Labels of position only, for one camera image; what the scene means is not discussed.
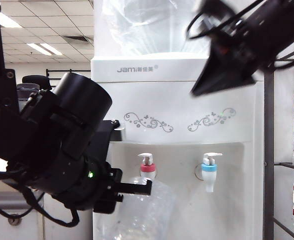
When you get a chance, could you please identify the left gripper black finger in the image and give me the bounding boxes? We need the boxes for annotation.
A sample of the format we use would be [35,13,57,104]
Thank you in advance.
[116,179,153,196]

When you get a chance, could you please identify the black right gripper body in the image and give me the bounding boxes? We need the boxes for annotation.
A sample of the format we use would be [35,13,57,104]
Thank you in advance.
[204,9,278,73]

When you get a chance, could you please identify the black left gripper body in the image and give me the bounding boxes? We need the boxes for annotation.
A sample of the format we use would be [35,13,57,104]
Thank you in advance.
[50,154,124,215]

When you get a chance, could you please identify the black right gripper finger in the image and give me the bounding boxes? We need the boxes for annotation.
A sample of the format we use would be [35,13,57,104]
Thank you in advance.
[190,41,257,97]

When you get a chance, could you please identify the clear plastic mug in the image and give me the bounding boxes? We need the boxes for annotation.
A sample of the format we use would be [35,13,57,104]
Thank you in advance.
[96,176,178,240]

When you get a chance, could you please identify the red hot water tap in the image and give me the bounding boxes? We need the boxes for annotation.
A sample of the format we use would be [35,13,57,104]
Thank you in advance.
[137,152,158,181]

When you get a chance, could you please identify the white water dispenser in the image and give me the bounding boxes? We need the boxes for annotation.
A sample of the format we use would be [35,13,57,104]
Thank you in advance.
[90,56,265,240]

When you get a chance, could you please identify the blue cold water tap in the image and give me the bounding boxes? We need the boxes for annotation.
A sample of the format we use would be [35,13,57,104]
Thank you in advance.
[201,152,223,193]

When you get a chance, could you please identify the clear plastic-wrapped water jug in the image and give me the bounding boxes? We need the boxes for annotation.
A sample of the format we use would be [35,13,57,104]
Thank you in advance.
[100,0,213,57]

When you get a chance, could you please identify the black metal rack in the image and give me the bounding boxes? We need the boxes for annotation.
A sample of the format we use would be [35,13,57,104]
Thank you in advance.
[263,44,294,240]

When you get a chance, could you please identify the white drawer cabinet with lock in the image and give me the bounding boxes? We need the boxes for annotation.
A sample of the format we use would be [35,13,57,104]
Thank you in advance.
[0,192,44,240]

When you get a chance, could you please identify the grey bottle with black lid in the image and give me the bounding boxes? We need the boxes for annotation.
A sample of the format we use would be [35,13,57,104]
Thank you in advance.
[16,83,41,101]

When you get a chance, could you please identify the black office chair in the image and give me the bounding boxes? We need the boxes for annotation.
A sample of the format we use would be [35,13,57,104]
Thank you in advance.
[21,74,52,91]

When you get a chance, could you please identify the ceiling fluorescent light panel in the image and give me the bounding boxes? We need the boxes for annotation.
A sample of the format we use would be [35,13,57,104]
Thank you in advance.
[26,42,63,56]
[0,12,22,28]

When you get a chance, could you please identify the ceiling air vent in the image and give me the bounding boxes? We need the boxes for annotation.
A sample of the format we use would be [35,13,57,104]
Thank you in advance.
[63,36,89,43]

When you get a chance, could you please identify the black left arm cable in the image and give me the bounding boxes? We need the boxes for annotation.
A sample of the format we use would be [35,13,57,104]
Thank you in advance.
[0,169,81,228]

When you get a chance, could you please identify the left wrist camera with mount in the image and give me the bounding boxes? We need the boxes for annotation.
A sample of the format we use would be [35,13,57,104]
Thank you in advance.
[94,119,127,144]

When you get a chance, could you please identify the black background shelf frame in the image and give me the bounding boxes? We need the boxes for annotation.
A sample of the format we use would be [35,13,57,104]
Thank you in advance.
[45,68,91,76]

